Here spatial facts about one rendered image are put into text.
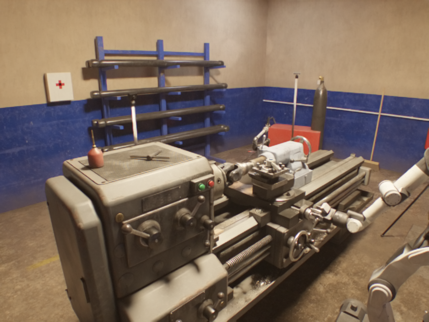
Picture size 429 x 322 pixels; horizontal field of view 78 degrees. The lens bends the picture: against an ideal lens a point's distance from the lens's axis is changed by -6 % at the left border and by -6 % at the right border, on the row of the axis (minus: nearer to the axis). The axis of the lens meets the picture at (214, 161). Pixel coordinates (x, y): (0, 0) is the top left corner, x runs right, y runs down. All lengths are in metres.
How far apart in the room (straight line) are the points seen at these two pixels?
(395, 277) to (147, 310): 1.25
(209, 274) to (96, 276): 0.54
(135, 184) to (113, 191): 0.09
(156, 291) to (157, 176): 0.50
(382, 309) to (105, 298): 1.41
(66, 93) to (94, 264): 3.29
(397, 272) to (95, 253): 1.45
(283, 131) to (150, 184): 3.90
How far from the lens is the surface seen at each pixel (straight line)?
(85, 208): 1.11
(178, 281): 1.39
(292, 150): 2.27
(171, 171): 1.23
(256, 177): 1.82
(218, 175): 1.61
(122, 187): 1.12
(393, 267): 1.76
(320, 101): 4.82
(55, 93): 4.19
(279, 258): 1.92
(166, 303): 1.34
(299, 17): 6.65
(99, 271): 1.20
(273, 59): 6.90
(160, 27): 5.06
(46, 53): 4.30
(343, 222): 1.73
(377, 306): 1.86
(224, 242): 1.63
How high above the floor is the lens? 1.74
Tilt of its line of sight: 18 degrees down
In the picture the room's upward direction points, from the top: straight up
